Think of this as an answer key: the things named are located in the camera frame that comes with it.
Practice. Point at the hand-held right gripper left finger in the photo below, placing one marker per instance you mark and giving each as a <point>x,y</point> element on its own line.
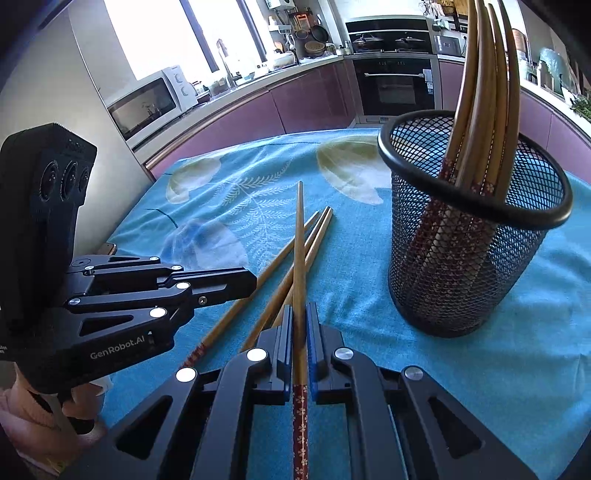
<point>277,360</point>

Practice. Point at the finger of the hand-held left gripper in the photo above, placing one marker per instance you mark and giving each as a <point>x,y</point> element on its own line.
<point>134,263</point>
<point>221,288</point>

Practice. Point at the kitchen window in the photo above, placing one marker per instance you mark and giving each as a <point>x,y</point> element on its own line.
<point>184,32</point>

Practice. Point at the steel kitchen faucet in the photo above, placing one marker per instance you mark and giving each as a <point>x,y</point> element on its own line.
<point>226,60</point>

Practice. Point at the pink lower kitchen cabinets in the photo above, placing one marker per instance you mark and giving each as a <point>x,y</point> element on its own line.
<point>549,120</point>
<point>258,110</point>

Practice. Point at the bunch of green vegetables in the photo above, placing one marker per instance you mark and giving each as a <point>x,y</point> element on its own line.
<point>584,106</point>

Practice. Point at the wooden chopstick red patterned end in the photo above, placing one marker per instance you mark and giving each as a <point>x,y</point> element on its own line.
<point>483,92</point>
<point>468,92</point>
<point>498,92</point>
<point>270,304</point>
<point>513,92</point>
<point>300,254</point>
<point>325,228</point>
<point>258,281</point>

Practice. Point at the blue floral tablecloth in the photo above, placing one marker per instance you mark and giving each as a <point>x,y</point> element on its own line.
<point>231,207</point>

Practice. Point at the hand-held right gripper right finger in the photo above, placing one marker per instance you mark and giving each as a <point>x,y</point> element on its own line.
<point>316,346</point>

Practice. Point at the white ceramic pot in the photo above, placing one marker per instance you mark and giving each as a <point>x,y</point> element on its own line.
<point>281,59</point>

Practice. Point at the person's left hand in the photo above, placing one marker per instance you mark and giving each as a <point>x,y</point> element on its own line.
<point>81,399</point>

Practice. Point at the silver toaster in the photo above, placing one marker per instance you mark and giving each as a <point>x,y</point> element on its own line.
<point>450,44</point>

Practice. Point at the black built-in oven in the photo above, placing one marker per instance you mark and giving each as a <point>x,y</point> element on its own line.
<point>395,83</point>

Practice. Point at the hanging black frying pan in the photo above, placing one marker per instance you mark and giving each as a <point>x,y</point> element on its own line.
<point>318,32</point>

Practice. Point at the white water heater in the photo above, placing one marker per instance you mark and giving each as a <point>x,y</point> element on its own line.
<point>281,3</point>

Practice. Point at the black wall rack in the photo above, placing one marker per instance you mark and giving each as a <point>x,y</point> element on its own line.
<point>450,11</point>

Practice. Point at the black range hood stove unit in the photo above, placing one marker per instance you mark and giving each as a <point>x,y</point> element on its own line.
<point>390,27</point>

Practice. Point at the black wok with lid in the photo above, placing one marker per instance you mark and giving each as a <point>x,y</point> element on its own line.
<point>408,42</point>
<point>367,41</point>

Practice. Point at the woven basket bowl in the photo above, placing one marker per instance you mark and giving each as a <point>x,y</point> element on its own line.
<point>315,46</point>

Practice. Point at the white microwave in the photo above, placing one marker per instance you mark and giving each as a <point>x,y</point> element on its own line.
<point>147,101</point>

